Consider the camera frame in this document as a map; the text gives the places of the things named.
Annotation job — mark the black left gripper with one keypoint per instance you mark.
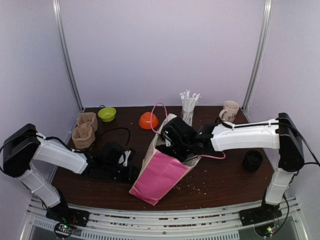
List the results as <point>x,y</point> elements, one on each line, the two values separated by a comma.
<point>130,175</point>

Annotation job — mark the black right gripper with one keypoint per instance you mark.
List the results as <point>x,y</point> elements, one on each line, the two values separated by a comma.
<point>173,149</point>

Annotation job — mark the paper cakes bag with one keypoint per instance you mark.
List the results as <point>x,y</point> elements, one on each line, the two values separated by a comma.
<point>160,172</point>

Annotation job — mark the cardboard cup carrier stack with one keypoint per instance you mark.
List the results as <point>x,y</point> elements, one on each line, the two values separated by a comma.
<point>84,133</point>

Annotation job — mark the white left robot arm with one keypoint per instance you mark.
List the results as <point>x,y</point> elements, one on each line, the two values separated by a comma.
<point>27,145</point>

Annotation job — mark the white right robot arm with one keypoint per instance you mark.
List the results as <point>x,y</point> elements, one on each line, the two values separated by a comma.
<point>280,133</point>

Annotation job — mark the white stirrers in holder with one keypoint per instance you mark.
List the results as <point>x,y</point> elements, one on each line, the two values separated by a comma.
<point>188,102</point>

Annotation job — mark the orange plastic bowl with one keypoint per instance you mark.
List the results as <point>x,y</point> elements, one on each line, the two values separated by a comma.
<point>148,121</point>

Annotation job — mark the green plastic bowl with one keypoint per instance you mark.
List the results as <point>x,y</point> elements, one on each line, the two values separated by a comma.
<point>107,114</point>

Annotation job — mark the white ceramic mug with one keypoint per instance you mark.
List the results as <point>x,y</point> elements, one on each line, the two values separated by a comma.
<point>229,111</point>

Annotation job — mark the stack of black lids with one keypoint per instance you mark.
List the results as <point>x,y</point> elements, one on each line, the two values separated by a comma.
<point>252,161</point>

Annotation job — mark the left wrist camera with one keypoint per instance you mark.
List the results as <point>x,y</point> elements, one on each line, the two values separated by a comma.
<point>126,157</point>

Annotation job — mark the right aluminium frame post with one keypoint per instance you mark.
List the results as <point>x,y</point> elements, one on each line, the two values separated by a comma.
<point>257,64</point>

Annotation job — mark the aluminium frame post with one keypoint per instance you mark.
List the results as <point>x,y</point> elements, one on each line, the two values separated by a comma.
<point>65,53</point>
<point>257,64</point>

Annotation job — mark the left aluminium frame post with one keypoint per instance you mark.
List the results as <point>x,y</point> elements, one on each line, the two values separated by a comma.
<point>65,53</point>

